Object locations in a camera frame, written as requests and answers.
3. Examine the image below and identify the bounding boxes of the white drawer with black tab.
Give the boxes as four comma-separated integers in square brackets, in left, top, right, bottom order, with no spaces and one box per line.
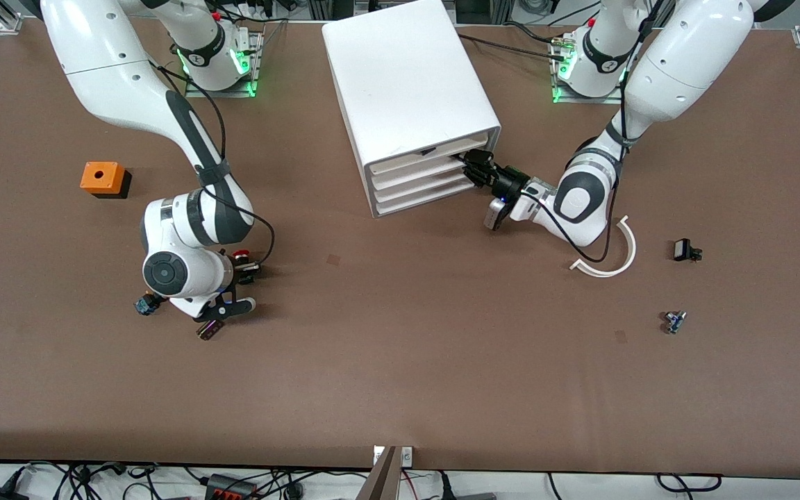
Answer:
[369,135,474,176]

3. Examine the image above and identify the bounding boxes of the grey metal post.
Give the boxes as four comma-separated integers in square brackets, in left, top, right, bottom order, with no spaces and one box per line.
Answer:
[355,446,401,500]

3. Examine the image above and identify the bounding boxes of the white curved plastic strip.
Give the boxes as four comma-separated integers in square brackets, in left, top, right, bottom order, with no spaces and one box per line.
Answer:
[569,215,638,278]

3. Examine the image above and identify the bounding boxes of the black cable on table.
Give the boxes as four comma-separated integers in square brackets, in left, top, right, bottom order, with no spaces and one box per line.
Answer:
[457,33,567,60]

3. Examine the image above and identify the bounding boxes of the orange box with black base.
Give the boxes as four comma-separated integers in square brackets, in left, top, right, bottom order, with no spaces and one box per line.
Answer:
[81,162,132,200]

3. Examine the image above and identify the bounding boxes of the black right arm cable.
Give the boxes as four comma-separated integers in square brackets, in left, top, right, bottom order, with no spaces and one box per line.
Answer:
[147,61,277,268]

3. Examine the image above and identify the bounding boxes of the black looped floor cable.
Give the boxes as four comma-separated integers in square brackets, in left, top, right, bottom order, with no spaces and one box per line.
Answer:
[657,474,724,494]

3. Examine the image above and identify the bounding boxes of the white drawer cabinet shell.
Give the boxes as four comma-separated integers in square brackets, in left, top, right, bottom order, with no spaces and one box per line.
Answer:
[322,0,502,219]

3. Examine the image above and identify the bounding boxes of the plain white drawer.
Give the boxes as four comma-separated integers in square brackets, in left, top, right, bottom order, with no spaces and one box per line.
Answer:
[376,182,477,216]
[372,156,474,190]
[374,172,477,203]

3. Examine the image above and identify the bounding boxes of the black power strip red switches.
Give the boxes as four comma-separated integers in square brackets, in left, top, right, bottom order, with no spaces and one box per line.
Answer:
[206,474,259,500]

